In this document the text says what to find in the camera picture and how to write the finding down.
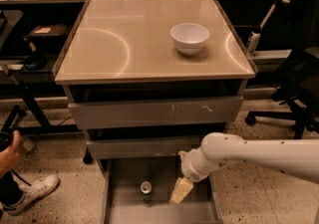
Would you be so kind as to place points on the grey open bottom drawer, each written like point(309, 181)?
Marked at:
point(123, 202)

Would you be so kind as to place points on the black office chair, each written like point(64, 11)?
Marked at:
point(298, 78)

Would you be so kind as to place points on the black table leg frame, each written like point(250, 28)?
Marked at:
point(16, 114)

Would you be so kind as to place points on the dark trouser leg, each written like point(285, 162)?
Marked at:
point(10, 192)

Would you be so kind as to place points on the grey top drawer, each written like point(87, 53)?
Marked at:
point(155, 112)

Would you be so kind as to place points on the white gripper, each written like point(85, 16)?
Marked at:
point(190, 167)

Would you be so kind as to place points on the plastic bottle on floor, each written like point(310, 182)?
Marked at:
point(27, 144)

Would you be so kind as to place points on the black box with label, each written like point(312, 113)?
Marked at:
point(57, 30)

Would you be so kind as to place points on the white sneaker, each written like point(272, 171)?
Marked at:
point(39, 189)

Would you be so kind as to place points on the grey drawer cabinet with counter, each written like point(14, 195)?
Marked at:
point(123, 51)

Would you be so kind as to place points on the grey middle drawer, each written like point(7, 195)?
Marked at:
point(142, 147)

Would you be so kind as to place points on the white ceramic bowl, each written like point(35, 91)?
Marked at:
point(189, 38)

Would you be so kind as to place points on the person's hand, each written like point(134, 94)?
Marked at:
point(10, 156)

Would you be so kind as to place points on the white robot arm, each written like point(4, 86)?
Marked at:
point(294, 157)

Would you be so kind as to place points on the black device on shelf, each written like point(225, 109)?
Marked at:
point(35, 61)

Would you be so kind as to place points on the green soda can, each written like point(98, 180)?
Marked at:
point(146, 190)

